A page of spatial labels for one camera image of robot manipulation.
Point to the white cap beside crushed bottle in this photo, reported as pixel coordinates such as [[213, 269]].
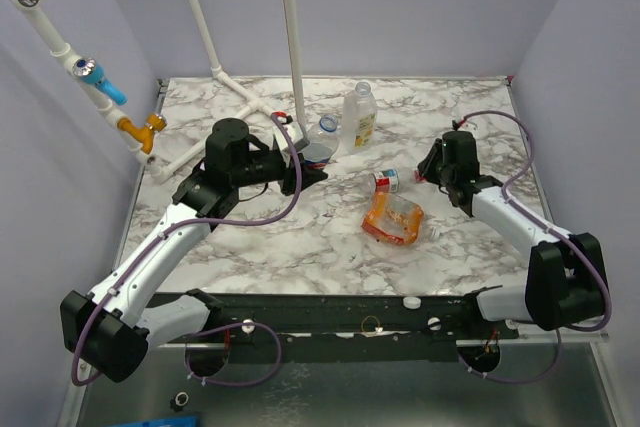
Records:
[[433, 233]]

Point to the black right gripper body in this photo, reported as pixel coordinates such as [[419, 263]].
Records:
[[431, 165]]

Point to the crushed bottle orange label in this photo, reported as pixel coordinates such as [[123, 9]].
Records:
[[393, 219]]

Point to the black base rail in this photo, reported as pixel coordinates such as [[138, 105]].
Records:
[[257, 328]]

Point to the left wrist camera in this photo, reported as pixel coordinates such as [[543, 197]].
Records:
[[289, 129]]

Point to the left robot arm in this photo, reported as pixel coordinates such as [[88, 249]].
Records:
[[113, 326]]

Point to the clear bottle blue label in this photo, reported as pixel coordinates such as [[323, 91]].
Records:
[[323, 142]]

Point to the white cap on table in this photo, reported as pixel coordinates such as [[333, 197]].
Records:
[[411, 302]]

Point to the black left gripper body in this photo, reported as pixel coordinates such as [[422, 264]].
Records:
[[288, 178]]

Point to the yellow plastic faucet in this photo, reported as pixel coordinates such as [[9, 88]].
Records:
[[144, 135]]

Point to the clear bottle yellow label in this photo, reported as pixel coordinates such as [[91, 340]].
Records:
[[359, 115]]

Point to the small bottle red label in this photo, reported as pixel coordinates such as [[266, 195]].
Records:
[[386, 181]]

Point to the blue object at edge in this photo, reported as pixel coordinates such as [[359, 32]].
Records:
[[176, 421]]

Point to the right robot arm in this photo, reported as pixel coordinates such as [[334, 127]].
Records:
[[566, 278]]

